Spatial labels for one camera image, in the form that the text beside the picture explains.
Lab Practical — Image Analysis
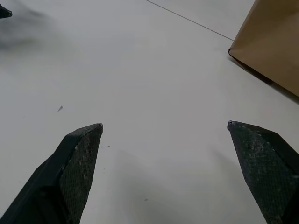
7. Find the brown paper bag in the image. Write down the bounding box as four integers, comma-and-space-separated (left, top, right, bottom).
228, 0, 299, 98

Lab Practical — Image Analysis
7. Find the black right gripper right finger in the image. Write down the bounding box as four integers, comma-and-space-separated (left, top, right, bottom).
227, 120, 299, 224

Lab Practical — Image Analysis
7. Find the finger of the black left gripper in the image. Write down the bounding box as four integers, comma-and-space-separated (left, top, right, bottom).
0, 5, 13, 19

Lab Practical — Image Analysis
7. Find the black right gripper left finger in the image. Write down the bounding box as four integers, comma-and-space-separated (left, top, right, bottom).
0, 123, 104, 224

